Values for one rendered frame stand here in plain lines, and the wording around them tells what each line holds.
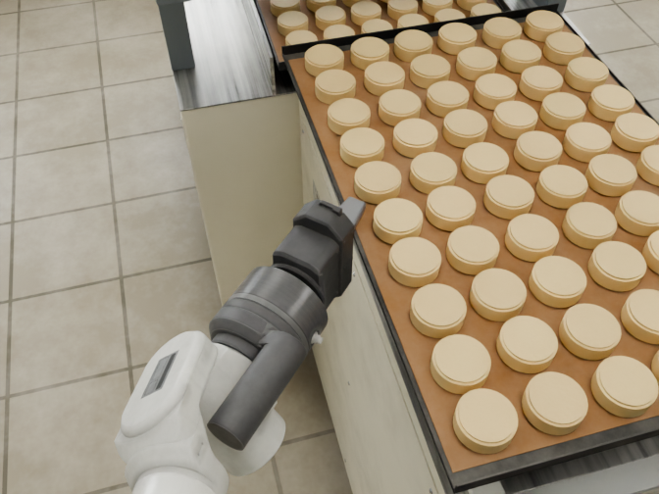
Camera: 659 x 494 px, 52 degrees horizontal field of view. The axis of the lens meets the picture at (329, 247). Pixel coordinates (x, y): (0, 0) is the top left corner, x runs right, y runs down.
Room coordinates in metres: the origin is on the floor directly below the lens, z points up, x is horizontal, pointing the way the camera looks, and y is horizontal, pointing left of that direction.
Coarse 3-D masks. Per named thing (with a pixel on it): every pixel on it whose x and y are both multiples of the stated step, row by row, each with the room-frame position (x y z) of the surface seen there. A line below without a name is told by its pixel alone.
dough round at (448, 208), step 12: (432, 192) 0.49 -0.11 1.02; (444, 192) 0.49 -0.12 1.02; (456, 192) 0.49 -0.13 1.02; (468, 192) 0.49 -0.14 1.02; (432, 204) 0.47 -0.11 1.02; (444, 204) 0.47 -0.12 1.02; (456, 204) 0.47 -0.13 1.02; (468, 204) 0.47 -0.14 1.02; (432, 216) 0.46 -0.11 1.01; (444, 216) 0.46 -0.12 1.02; (456, 216) 0.46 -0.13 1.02; (468, 216) 0.46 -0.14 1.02; (444, 228) 0.45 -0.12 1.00; (456, 228) 0.45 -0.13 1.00
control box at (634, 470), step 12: (612, 468) 0.27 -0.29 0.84; (624, 468) 0.27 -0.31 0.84; (636, 468) 0.27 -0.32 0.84; (648, 468) 0.27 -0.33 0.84; (564, 480) 0.25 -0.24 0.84; (576, 480) 0.25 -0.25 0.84; (588, 480) 0.25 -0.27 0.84; (600, 480) 0.25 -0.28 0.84; (612, 480) 0.25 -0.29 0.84; (624, 480) 0.25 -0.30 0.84; (636, 480) 0.25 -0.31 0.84; (648, 480) 0.25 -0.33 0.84; (528, 492) 0.24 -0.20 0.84; (540, 492) 0.24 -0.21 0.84; (552, 492) 0.24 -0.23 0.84; (564, 492) 0.24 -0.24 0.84; (576, 492) 0.24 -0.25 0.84; (588, 492) 0.24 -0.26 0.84; (600, 492) 0.24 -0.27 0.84; (612, 492) 0.24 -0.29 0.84; (624, 492) 0.24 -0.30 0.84; (636, 492) 0.24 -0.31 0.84; (648, 492) 0.24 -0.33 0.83
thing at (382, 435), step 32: (320, 160) 0.75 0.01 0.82; (320, 192) 0.74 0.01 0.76; (352, 288) 0.56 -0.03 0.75; (352, 320) 0.55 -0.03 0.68; (384, 320) 0.45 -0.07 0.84; (320, 352) 0.76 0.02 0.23; (352, 352) 0.55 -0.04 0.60; (384, 352) 0.42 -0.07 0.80; (352, 384) 0.54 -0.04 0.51; (384, 384) 0.41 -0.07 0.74; (352, 416) 0.53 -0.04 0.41; (384, 416) 0.40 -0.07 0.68; (416, 416) 0.33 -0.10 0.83; (352, 448) 0.52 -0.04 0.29; (384, 448) 0.38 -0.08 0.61; (416, 448) 0.31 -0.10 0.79; (640, 448) 0.29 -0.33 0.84; (352, 480) 0.50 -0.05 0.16; (384, 480) 0.37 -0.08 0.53; (416, 480) 0.29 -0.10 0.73; (448, 480) 0.25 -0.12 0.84; (512, 480) 0.25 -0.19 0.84; (544, 480) 0.25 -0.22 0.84
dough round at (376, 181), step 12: (360, 168) 0.52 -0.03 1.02; (372, 168) 0.52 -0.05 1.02; (384, 168) 0.53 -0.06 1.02; (360, 180) 0.51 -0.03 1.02; (372, 180) 0.51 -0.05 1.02; (384, 180) 0.51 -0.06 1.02; (396, 180) 0.51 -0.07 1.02; (360, 192) 0.50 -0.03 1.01; (372, 192) 0.49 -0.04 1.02; (384, 192) 0.49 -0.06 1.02; (396, 192) 0.50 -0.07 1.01
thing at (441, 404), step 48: (432, 48) 0.78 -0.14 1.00; (336, 144) 0.58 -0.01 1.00; (384, 144) 0.58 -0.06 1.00; (480, 192) 0.51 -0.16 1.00; (432, 240) 0.44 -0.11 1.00; (624, 240) 0.44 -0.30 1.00; (384, 288) 0.38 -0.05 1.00; (528, 288) 0.38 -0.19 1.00; (480, 336) 0.33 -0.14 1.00; (624, 336) 0.33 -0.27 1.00; (432, 384) 0.28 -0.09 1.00; (528, 432) 0.23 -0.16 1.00; (576, 432) 0.23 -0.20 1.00
